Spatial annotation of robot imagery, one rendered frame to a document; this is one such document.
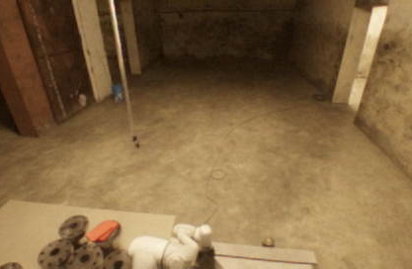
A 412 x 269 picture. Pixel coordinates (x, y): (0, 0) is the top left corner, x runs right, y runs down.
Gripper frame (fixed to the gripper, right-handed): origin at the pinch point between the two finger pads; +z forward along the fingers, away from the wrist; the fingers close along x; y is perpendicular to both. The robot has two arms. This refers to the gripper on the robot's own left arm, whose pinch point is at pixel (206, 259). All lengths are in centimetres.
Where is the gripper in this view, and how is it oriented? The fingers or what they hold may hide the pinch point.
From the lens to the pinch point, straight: 198.1
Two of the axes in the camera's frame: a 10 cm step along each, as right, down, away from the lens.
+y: -6.4, -3.6, 6.8
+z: 0.2, 8.8, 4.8
